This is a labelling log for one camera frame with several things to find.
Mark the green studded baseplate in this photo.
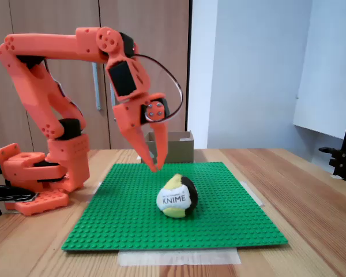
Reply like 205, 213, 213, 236
61, 161, 289, 252

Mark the brown wooden cabinet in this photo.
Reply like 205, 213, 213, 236
0, 0, 191, 151

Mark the brown cardboard box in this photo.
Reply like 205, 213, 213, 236
138, 130, 195, 164

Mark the white yellow black ball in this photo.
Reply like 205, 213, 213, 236
156, 173, 199, 219

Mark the wide masking tape strip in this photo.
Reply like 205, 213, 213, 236
117, 248, 242, 267

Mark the black camera stand clamp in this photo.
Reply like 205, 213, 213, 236
318, 85, 346, 182

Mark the short masking tape strip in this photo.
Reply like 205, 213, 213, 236
86, 181, 103, 204
239, 180, 265, 207

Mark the red black gripper cable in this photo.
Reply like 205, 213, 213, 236
134, 53, 184, 122

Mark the white wall panel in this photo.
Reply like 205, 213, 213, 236
292, 0, 346, 141

